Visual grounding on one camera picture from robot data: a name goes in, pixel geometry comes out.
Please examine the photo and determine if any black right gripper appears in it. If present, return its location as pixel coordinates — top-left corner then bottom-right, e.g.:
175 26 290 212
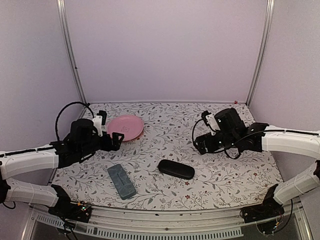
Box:
193 131 239 155

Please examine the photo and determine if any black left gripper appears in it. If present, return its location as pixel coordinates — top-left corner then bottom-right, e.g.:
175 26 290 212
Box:
78 131 124 159

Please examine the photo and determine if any black glasses case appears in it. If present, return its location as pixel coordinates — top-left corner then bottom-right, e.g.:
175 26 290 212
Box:
157 159 195 180

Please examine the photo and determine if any grey case green lining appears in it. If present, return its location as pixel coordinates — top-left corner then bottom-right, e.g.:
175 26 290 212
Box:
107 164 137 200

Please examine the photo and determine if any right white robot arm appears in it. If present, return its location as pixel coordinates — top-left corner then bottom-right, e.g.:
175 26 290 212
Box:
192 108 320 218

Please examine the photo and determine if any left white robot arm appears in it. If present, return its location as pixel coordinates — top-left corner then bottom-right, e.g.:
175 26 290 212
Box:
0 119 125 217

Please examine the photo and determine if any pink plate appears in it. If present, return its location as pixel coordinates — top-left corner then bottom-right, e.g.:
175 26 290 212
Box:
106 115 144 139

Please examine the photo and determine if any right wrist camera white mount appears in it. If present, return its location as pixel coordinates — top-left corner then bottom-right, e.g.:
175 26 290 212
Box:
201 110 220 136

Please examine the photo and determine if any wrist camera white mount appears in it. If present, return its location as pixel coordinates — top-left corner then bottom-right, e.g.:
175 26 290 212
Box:
92 110 107 137
201 110 220 136

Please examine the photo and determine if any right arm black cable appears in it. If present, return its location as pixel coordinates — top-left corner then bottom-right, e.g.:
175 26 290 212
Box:
191 118 266 160

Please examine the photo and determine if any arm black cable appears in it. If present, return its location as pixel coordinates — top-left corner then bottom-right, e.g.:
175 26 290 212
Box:
191 118 266 160
54 101 96 141

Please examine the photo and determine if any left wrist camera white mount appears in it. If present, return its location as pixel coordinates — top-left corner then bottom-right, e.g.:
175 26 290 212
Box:
92 110 107 137

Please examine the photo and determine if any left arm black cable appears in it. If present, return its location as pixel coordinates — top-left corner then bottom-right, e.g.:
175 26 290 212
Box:
54 101 96 141

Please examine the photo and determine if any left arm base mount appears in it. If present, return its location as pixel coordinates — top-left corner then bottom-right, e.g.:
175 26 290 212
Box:
48 184 92 223

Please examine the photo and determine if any front aluminium rail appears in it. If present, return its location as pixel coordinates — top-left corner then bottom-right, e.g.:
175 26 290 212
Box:
22 198 313 240

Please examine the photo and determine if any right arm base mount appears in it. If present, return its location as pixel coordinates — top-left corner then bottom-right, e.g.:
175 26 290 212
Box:
239 184 294 236

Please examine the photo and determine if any right aluminium frame post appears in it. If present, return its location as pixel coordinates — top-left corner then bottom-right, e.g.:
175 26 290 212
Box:
245 0 275 108

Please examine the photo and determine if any aluminium frame post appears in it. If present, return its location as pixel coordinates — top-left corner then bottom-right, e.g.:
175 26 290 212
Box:
245 0 275 108
56 0 87 103

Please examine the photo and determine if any left aluminium frame post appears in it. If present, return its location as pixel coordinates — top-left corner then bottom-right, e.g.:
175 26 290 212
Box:
56 0 87 103

